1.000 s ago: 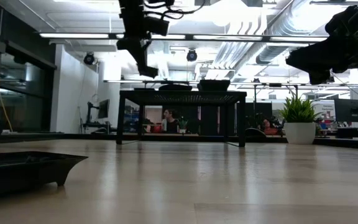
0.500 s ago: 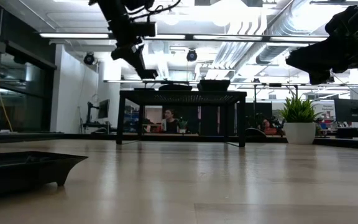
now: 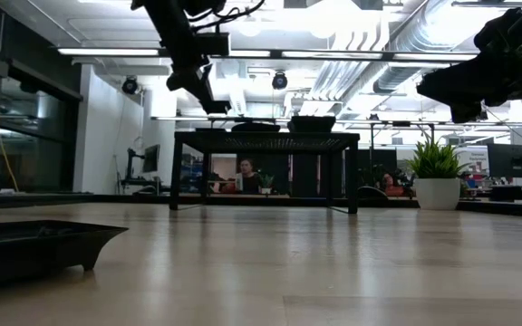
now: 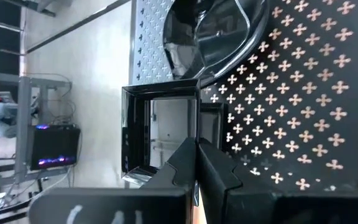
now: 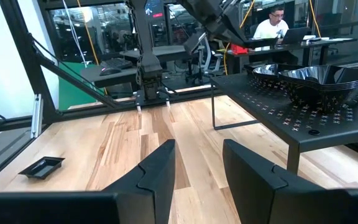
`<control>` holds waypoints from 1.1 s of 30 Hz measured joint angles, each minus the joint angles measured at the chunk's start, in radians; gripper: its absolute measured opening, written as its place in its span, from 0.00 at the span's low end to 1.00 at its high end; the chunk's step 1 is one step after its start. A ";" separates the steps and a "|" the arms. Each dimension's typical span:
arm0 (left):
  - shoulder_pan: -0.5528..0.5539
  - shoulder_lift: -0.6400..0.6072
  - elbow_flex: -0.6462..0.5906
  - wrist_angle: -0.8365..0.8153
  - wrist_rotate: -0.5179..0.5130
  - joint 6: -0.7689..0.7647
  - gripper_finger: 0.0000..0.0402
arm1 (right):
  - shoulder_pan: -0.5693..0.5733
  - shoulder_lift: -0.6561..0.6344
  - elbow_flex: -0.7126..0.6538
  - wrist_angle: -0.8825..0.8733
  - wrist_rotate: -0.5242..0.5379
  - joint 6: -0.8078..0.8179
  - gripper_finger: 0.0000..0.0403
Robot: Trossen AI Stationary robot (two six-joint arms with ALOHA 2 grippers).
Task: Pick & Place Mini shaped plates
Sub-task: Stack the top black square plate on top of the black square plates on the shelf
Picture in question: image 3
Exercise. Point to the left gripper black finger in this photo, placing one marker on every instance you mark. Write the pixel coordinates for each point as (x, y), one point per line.
(201, 97)
(208, 83)

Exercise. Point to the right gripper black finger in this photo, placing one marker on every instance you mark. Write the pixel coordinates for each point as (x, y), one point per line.
(451, 79)
(456, 98)

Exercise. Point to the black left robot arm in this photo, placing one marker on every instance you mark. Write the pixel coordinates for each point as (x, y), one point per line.
(170, 27)

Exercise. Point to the green plant in white pot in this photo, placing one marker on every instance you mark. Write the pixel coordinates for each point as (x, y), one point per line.
(435, 172)

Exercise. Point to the black computer monitor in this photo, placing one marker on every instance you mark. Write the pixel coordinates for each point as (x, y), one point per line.
(512, 160)
(152, 158)

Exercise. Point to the black perforated metal rack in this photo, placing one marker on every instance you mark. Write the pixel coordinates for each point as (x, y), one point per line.
(265, 142)

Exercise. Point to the long overhead light bar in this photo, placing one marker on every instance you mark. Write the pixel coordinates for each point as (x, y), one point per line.
(107, 52)

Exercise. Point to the person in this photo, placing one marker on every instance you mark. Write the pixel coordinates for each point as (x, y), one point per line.
(248, 179)
(390, 185)

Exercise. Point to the small potted plant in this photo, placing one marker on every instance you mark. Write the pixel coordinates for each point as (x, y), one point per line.
(267, 181)

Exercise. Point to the black office desk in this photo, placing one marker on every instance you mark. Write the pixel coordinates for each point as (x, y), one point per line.
(127, 182)

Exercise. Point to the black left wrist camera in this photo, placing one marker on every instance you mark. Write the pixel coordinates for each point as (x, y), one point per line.
(213, 44)

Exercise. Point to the white wall sign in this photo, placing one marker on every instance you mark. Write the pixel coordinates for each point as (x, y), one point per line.
(477, 158)

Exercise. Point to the black aluminium table frame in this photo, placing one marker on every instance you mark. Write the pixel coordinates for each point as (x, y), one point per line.
(505, 209)

